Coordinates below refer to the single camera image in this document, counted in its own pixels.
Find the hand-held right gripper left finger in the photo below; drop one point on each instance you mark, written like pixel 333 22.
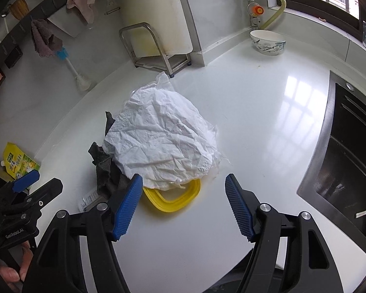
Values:
pixel 126 207

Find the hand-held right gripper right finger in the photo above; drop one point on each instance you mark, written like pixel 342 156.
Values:
pixel 239 207

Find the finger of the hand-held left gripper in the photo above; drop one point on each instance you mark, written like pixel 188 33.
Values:
pixel 26 181
pixel 45 190

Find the white paper towel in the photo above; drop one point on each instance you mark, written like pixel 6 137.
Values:
pixel 161 134

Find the person's left hand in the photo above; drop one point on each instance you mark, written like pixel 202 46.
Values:
pixel 7 273

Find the yellow green printed pouch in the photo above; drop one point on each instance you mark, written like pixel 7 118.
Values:
pixel 16 158

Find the dark grey rag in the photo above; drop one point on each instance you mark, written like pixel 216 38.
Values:
pixel 105 171

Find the dark kitchen sink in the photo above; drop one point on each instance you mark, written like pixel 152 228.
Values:
pixel 338 164

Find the mauve hanging cloth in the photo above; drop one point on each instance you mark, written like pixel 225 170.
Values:
pixel 44 39

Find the metal cutting board rack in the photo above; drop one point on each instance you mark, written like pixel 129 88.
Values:
pixel 177 62

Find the white patterned bowl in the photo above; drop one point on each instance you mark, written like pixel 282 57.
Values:
pixel 267 48

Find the steel cleaver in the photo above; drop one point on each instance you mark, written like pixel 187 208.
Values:
pixel 70 24

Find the pink hanging cloth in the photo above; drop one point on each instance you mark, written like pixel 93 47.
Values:
pixel 82 0

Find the white device orange knob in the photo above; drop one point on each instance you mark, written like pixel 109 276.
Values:
pixel 256 10

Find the white cutting board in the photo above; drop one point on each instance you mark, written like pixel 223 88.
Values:
pixel 152 6

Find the black wall rack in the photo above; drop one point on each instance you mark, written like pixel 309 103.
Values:
pixel 51 4

